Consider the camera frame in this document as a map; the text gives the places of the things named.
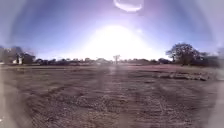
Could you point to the bare small tree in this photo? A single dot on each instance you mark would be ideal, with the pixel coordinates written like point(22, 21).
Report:
point(116, 59)

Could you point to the distant row of trees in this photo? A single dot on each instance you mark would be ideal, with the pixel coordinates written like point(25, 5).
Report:
point(83, 61)

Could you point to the brown dry grass field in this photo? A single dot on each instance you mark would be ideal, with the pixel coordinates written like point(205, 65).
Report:
point(110, 100)

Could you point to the large dark tree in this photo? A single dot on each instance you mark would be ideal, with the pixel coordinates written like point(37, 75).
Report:
point(182, 52)

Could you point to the white building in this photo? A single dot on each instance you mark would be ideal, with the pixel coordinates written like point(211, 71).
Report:
point(17, 60)

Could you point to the group of dark trees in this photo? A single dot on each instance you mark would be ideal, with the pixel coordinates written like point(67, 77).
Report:
point(16, 54)

